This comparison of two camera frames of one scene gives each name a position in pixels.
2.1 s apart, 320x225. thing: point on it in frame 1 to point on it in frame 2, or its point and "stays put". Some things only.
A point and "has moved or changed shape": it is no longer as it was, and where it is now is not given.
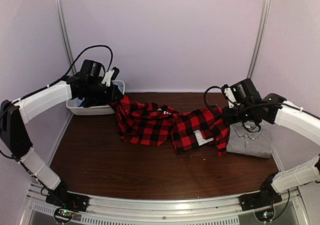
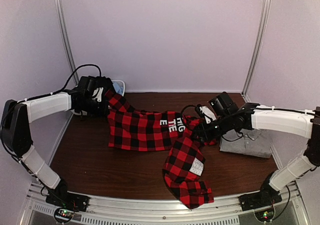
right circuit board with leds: x=265 y=215 stays put
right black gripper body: x=244 y=113 to x=223 y=126
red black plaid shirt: x=145 y=123 has moved or changed shape
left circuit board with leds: x=63 y=215 stays put
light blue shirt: x=79 y=101 stays put
